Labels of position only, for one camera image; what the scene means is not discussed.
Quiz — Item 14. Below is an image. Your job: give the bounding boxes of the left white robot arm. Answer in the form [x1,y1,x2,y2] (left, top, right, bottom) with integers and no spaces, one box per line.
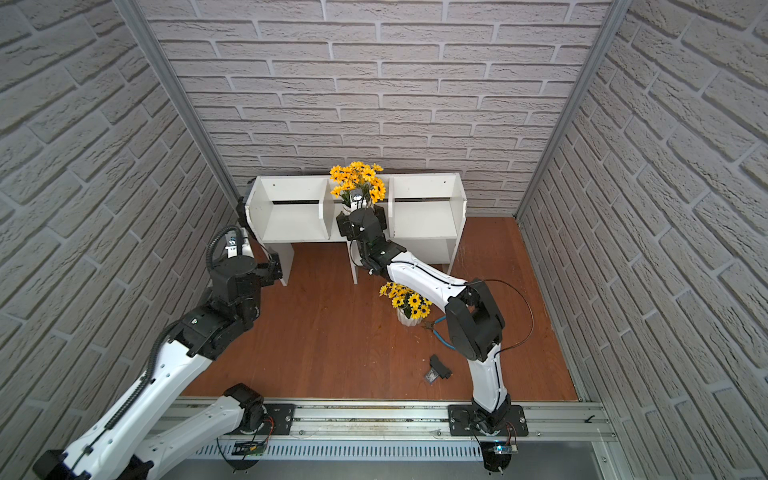
[33,225,282,479]

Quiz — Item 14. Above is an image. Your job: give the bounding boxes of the small black clip device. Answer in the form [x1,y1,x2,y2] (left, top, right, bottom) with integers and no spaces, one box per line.
[424,354,453,385]

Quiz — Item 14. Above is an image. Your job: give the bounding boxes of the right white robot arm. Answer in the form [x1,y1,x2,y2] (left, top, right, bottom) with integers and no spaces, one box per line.
[336,206,536,436]

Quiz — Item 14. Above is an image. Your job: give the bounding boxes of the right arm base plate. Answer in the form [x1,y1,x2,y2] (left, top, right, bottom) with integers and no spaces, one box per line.
[447,404,529,437]

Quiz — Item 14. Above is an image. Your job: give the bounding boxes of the right circuit board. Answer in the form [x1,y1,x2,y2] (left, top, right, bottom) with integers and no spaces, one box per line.
[483,442,518,455]

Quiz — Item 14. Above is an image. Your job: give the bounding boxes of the sunflower pot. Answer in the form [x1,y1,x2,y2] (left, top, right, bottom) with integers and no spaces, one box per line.
[330,161,387,209]
[379,282,433,327]

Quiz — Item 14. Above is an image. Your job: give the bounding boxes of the aluminium corner post left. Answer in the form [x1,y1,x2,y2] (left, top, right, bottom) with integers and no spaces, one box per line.
[115,0,240,208]

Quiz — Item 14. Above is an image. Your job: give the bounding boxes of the left circuit board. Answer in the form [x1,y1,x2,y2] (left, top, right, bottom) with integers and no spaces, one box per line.
[231,442,267,457]

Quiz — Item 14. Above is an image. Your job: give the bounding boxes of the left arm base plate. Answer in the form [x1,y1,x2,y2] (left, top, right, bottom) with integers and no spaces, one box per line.
[258,403,297,436]

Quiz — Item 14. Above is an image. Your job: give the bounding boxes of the aluminium corner post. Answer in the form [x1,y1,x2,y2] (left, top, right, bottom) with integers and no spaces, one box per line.
[514,0,632,220]
[115,0,240,208]

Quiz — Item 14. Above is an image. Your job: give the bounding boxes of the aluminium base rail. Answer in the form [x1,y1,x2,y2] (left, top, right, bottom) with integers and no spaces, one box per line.
[191,399,618,461]

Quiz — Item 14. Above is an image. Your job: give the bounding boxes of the circuit board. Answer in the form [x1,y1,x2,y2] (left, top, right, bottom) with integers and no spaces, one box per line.
[483,442,518,455]
[231,442,267,457]

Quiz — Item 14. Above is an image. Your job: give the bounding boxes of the aluminium corner post right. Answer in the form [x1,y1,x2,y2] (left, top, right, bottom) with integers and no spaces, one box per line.
[514,0,632,220]

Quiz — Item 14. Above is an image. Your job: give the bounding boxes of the blue handled pliers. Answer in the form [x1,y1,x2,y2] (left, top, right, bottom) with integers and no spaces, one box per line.
[422,316,456,351]

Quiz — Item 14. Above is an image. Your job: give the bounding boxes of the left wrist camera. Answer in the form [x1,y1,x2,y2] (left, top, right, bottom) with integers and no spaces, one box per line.
[225,232,243,258]

